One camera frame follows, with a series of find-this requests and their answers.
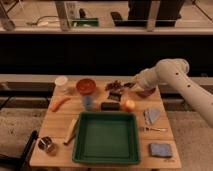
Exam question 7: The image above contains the purple bowl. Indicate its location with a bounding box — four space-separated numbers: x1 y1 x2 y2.
136 88 156 98

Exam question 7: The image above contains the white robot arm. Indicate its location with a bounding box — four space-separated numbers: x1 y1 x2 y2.
128 58 213 128

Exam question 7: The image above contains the red bowl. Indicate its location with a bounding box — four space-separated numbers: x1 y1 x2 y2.
76 78 96 95

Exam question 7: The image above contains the dark red grapes bunch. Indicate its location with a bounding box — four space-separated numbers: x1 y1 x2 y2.
105 80 134 91

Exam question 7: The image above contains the black sponge block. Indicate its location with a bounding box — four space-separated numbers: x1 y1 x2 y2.
101 102 120 111

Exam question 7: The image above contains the red yellow apple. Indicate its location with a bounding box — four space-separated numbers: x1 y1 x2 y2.
122 100 135 112

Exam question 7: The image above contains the blue plastic cup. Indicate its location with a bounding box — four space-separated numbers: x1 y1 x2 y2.
82 96 93 111

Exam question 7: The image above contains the light blue folded cloth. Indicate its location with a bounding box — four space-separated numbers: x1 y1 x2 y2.
144 108 161 125

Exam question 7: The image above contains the green plastic tray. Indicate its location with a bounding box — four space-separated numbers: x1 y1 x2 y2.
72 112 140 165

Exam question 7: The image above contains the small clear glass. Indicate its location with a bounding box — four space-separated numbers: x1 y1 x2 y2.
65 87 75 95

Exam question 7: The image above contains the metal fork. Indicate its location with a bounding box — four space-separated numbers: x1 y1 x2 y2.
139 126 167 132

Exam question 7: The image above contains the cream banana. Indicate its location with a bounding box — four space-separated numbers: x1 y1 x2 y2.
64 118 78 144

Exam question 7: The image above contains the white cup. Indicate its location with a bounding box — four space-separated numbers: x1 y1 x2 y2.
55 76 68 89

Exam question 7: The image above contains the orange carrot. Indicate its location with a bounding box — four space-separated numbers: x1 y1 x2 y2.
50 97 70 112

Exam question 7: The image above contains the blue sponge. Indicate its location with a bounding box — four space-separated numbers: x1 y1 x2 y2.
149 143 173 158

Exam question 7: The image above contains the green box in background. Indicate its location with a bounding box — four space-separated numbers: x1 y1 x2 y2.
71 18 99 27

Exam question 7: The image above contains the metal tin cup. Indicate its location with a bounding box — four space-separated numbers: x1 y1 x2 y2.
38 136 57 156

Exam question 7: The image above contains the black chair frame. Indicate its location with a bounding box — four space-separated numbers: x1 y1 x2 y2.
0 130 38 171

